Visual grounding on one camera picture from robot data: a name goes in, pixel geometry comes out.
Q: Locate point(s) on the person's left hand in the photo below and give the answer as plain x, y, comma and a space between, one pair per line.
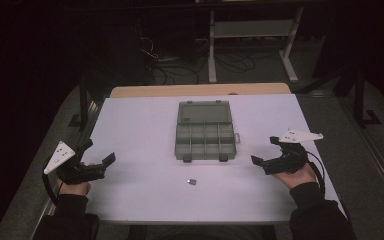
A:
75, 189

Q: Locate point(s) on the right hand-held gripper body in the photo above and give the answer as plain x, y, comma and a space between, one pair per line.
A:
288, 163

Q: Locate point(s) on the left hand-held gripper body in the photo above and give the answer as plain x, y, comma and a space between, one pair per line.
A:
80, 172

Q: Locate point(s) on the dark metal stand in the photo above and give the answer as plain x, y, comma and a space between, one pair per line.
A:
83, 100
359, 100

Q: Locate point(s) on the small metal part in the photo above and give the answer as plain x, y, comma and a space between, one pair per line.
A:
191, 181

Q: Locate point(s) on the metal floor rail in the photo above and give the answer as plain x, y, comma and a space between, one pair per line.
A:
380, 165

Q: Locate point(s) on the grey plastic compartment box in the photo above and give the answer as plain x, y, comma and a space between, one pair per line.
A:
205, 133

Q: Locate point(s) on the white metal table frame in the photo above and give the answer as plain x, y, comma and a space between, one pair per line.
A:
212, 66

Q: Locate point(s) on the person's right hand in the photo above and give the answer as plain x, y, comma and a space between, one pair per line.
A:
300, 180

